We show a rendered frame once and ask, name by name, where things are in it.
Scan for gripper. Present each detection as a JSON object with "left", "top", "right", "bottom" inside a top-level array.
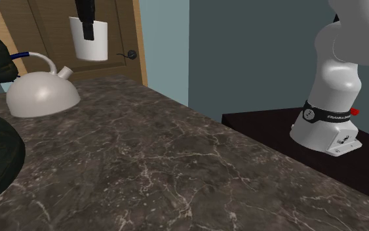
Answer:
[{"left": 74, "top": 0, "right": 96, "bottom": 42}]

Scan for white cup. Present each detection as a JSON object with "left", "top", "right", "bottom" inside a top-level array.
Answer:
[{"left": 68, "top": 16, "right": 109, "bottom": 62}]

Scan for brown wooden door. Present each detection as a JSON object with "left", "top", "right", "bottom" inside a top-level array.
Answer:
[{"left": 0, "top": 0, "right": 149, "bottom": 87}]

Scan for dark robot stand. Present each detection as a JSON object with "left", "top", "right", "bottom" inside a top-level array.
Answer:
[{"left": 221, "top": 107, "right": 369, "bottom": 206}]

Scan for white kettle with blue handle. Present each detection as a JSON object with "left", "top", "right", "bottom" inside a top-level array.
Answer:
[{"left": 5, "top": 51, "right": 82, "bottom": 119}]

